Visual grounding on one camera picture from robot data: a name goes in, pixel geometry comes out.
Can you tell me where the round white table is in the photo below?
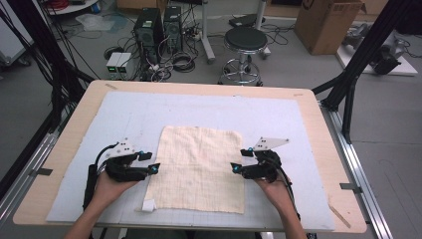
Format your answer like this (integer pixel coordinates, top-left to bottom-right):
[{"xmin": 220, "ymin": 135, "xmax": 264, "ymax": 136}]
[{"xmin": 46, "ymin": 0, "xmax": 101, "ymax": 16}]

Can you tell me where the white gridded mat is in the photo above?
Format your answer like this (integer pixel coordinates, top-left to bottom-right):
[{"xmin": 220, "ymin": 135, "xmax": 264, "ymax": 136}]
[{"xmin": 46, "ymin": 91, "xmax": 336, "ymax": 232}]

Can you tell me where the narrow black computer tower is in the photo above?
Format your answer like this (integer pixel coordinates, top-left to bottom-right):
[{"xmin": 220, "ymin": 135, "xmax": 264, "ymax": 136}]
[{"xmin": 162, "ymin": 5, "xmax": 184, "ymax": 53}]

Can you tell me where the aluminium rail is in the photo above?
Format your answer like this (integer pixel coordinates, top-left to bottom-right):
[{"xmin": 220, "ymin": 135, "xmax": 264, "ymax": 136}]
[
  {"xmin": 319, "ymin": 101, "xmax": 394, "ymax": 239},
  {"xmin": 0, "ymin": 132, "xmax": 60, "ymax": 227}
]

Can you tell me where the person's right hand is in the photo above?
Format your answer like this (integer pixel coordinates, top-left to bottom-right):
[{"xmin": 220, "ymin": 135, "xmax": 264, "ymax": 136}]
[{"xmin": 254, "ymin": 169, "xmax": 296, "ymax": 211}]

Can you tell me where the flat black case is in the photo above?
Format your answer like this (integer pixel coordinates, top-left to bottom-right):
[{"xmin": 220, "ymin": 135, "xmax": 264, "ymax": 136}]
[{"xmin": 228, "ymin": 13, "xmax": 267, "ymax": 29}]

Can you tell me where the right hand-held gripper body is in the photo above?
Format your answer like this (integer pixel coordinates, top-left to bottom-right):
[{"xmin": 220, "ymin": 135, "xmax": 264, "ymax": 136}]
[{"xmin": 240, "ymin": 136, "xmax": 291, "ymax": 183}]

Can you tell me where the beige tape strip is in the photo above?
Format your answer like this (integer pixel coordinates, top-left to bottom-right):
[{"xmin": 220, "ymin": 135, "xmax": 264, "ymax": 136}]
[{"xmin": 327, "ymin": 198, "xmax": 352, "ymax": 229}]

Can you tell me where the grey metal desk leg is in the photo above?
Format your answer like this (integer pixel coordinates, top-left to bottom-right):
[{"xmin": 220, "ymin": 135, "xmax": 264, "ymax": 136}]
[
  {"xmin": 254, "ymin": 0, "xmax": 272, "ymax": 59},
  {"xmin": 200, "ymin": 0, "xmax": 217, "ymax": 64}
]

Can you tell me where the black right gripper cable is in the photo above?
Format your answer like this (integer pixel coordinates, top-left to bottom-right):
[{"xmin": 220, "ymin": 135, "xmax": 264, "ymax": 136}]
[{"xmin": 275, "ymin": 158, "xmax": 303, "ymax": 222}]

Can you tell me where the black round stool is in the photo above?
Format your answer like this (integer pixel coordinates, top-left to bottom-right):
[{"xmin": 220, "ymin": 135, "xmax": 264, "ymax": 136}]
[{"xmin": 217, "ymin": 25, "xmax": 271, "ymax": 88}]

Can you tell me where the person's left hand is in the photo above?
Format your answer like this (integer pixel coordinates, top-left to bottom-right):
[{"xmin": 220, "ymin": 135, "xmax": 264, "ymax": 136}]
[{"xmin": 91, "ymin": 169, "xmax": 139, "ymax": 207}]

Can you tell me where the white power supply unit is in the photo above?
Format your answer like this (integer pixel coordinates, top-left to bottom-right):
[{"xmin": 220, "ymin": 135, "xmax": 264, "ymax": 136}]
[
  {"xmin": 105, "ymin": 52, "xmax": 123, "ymax": 80},
  {"xmin": 116, "ymin": 53, "xmax": 133, "ymax": 80}
]

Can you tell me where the tangle of floor cables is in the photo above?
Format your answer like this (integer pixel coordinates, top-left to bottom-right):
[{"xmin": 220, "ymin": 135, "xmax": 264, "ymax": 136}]
[{"xmin": 145, "ymin": 39, "xmax": 200, "ymax": 83}]

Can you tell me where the grey tape strip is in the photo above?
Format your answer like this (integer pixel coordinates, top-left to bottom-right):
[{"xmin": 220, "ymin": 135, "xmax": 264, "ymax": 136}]
[
  {"xmin": 339, "ymin": 182, "xmax": 362, "ymax": 194},
  {"xmin": 31, "ymin": 167, "xmax": 54, "ymax": 177}
]

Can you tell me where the cream printed cloth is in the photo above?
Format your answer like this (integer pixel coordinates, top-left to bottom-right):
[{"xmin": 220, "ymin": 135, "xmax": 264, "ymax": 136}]
[{"xmin": 141, "ymin": 124, "xmax": 247, "ymax": 214}]

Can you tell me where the wide black computer tower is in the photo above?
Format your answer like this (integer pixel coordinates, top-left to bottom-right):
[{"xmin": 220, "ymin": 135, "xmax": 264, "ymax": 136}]
[{"xmin": 133, "ymin": 7, "xmax": 164, "ymax": 64}]

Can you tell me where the white board with grey device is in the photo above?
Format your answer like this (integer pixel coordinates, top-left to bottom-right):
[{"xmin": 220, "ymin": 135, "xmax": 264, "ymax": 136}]
[{"xmin": 336, "ymin": 23, "xmax": 419, "ymax": 78}]

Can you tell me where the clear plastic bag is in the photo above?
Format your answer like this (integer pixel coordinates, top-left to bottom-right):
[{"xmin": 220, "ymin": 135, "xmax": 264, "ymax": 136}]
[{"xmin": 75, "ymin": 13, "xmax": 115, "ymax": 33}]

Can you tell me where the black metal frame with cables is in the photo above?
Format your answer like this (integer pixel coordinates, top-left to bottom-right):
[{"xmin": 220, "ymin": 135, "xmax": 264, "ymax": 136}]
[{"xmin": 0, "ymin": 0, "xmax": 98, "ymax": 133}]

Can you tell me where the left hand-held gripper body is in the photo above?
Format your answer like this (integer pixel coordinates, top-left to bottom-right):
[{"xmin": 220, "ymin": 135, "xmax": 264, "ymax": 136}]
[{"xmin": 105, "ymin": 137, "xmax": 150, "ymax": 183}]

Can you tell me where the white cabinet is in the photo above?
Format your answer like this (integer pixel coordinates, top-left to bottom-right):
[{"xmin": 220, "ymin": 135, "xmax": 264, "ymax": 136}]
[{"xmin": 0, "ymin": 0, "xmax": 34, "ymax": 66}]

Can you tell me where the large cardboard box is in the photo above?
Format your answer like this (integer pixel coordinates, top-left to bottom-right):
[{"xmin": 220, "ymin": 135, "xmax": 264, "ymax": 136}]
[{"xmin": 294, "ymin": 0, "xmax": 366, "ymax": 56}]

